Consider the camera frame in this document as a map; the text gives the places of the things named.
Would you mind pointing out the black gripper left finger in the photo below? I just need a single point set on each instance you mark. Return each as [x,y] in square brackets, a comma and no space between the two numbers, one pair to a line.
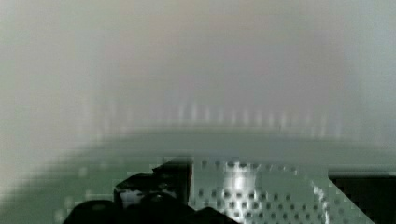
[176,174]

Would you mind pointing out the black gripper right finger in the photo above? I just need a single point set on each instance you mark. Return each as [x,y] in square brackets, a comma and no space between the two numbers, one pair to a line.
[375,195]

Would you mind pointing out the green plastic strainer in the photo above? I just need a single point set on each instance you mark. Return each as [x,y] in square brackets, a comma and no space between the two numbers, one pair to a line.
[238,177]

